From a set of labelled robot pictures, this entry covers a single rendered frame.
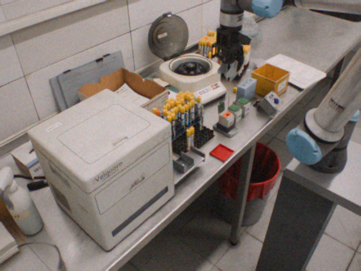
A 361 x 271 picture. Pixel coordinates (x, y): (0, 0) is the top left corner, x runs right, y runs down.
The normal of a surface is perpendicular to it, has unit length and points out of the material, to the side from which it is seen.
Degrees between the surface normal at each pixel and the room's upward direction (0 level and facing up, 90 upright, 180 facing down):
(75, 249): 0
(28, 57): 90
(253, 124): 0
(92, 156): 0
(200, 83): 90
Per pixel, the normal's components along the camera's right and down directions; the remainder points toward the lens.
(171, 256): -0.01, -0.77
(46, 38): 0.75, 0.41
